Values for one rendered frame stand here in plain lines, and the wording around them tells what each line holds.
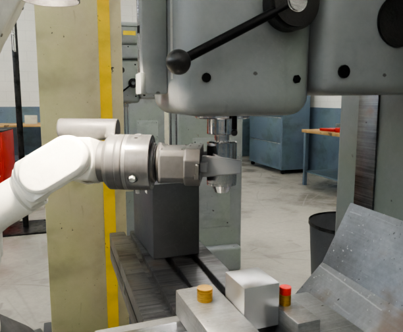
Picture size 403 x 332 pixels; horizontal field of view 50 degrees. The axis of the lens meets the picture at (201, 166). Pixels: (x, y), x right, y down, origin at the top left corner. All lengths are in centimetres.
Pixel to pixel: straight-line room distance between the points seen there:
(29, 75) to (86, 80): 732
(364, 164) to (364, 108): 12
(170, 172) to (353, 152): 49
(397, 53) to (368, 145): 32
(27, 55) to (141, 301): 896
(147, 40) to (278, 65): 18
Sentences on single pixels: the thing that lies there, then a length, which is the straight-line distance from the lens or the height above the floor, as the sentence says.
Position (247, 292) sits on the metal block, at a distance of 59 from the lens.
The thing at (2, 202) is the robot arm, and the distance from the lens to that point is 73.
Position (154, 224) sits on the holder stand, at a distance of 107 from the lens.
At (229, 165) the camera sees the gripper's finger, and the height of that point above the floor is 124.
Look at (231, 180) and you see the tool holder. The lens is 67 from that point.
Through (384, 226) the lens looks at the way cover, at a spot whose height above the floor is 109.
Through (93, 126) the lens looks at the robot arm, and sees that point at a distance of 71.
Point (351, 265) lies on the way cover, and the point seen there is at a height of 100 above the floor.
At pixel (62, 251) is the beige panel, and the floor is 53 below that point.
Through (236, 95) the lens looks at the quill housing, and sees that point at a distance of 58.
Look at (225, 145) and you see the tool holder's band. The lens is 66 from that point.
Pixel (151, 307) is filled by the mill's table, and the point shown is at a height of 95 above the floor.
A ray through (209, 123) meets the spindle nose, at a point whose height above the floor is 130.
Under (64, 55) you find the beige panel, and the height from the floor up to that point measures 156.
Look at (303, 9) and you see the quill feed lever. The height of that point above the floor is 144.
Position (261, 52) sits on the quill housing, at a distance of 60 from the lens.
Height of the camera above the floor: 133
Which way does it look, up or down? 9 degrees down
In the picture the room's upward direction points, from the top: straight up
